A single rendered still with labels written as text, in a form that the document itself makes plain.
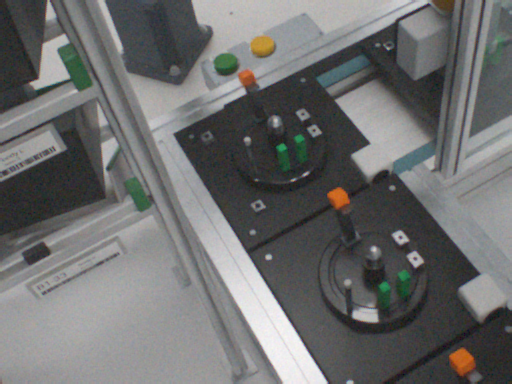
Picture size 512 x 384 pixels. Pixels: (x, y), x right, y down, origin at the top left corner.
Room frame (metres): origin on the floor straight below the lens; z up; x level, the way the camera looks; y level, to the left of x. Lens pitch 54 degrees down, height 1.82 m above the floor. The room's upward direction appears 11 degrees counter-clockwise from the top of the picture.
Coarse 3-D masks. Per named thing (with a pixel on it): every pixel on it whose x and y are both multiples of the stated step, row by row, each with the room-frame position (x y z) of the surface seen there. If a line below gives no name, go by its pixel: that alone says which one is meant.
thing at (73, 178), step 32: (32, 128) 0.54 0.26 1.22; (64, 128) 0.52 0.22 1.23; (96, 128) 0.48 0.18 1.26; (64, 160) 0.38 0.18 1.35; (96, 160) 0.40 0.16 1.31; (0, 192) 0.36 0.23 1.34; (32, 192) 0.36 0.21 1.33; (64, 192) 0.36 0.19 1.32; (96, 192) 0.37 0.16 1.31; (0, 224) 0.35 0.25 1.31; (32, 224) 0.35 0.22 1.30
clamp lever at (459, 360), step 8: (456, 352) 0.25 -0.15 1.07; (464, 352) 0.25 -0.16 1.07; (456, 360) 0.24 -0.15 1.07; (464, 360) 0.24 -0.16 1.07; (472, 360) 0.23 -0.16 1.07; (456, 368) 0.23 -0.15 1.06; (464, 368) 0.23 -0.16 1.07; (472, 368) 0.23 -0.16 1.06; (464, 376) 0.22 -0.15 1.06; (472, 376) 0.22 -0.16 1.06; (480, 376) 0.22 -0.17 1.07
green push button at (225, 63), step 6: (222, 54) 0.84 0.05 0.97; (228, 54) 0.84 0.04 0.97; (216, 60) 0.83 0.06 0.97; (222, 60) 0.83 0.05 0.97; (228, 60) 0.83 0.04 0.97; (234, 60) 0.82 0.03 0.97; (216, 66) 0.82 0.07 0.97; (222, 66) 0.81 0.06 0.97; (228, 66) 0.81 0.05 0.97; (234, 66) 0.81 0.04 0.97; (222, 72) 0.81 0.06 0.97; (228, 72) 0.81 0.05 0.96
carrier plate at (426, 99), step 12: (384, 36) 0.82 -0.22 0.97; (372, 48) 0.79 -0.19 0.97; (372, 60) 0.78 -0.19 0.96; (384, 60) 0.76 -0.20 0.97; (384, 72) 0.75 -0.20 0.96; (396, 72) 0.73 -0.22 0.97; (396, 84) 0.72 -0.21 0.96; (408, 84) 0.70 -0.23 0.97; (420, 84) 0.70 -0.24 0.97; (432, 84) 0.70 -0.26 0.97; (408, 96) 0.69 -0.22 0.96; (420, 96) 0.68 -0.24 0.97; (432, 96) 0.67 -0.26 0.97; (420, 108) 0.66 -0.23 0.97; (432, 108) 0.65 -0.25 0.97; (432, 120) 0.63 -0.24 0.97
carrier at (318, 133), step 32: (288, 96) 0.73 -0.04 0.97; (320, 96) 0.71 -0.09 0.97; (192, 128) 0.70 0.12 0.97; (224, 128) 0.69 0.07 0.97; (256, 128) 0.66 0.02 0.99; (288, 128) 0.65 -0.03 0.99; (320, 128) 0.64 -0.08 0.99; (352, 128) 0.64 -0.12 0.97; (192, 160) 0.64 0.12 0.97; (224, 160) 0.63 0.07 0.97; (256, 160) 0.60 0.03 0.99; (288, 160) 0.57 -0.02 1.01; (320, 160) 0.58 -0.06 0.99; (352, 160) 0.57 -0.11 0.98; (384, 160) 0.56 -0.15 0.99; (224, 192) 0.57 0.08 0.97; (256, 192) 0.56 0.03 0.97; (288, 192) 0.55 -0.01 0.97; (320, 192) 0.54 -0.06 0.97; (352, 192) 0.53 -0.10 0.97; (256, 224) 0.51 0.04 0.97; (288, 224) 0.50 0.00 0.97
